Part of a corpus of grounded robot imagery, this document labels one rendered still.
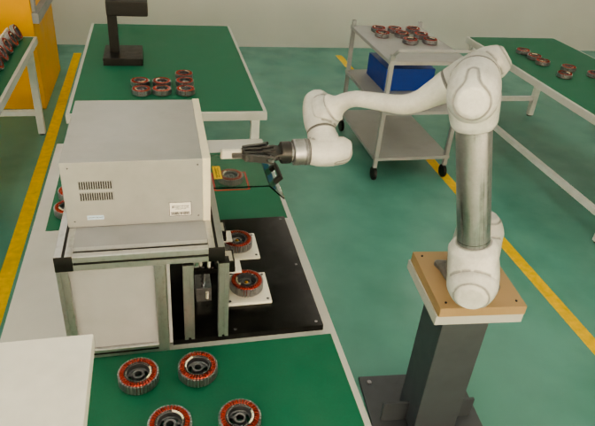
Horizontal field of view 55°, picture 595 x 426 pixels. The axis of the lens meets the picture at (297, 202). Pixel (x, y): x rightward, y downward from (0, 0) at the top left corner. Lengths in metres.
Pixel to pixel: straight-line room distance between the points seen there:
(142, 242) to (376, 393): 1.47
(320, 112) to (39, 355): 1.21
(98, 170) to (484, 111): 1.01
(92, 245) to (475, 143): 1.07
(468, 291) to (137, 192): 1.01
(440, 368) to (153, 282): 1.19
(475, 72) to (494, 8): 6.58
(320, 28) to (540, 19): 2.97
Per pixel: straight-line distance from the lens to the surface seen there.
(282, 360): 1.79
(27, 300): 2.08
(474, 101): 1.55
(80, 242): 1.65
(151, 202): 1.66
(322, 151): 1.93
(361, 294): 3.24
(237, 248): 2.11
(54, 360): 1.21
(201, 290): 1.91
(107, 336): 1.79
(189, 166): 1.61
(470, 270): 1.83
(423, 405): 2.49
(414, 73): 4.56
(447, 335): 2.23
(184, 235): 1.64
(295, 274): 2.06
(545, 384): 3.08
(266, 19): 7.15
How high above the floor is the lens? 2.05
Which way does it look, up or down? 31 degrees down
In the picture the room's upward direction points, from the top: 5 degrees clockwise
